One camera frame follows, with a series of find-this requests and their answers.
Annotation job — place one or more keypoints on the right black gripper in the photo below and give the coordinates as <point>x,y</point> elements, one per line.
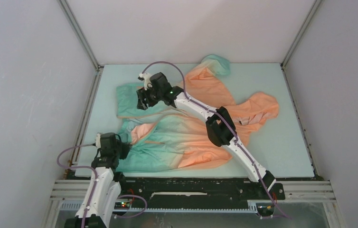
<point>142,94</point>

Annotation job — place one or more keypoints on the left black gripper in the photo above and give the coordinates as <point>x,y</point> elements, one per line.
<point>126,147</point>

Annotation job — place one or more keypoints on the teal and orange gradient jacket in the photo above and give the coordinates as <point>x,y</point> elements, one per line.
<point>163,138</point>

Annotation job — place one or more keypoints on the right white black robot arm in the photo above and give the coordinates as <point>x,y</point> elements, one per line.
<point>221,130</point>

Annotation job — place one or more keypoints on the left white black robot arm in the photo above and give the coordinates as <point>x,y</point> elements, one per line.
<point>105,183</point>

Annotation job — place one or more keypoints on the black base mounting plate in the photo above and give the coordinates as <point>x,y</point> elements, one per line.
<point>204,194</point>

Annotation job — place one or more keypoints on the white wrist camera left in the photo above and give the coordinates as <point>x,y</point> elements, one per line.
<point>97,142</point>

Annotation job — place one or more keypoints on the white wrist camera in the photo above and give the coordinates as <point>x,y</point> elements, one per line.
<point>146,78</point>
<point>97,142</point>

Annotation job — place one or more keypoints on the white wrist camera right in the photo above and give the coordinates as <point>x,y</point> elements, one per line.
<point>146,78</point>

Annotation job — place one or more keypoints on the aluminium frame rail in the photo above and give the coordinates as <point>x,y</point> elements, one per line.
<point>299,191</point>

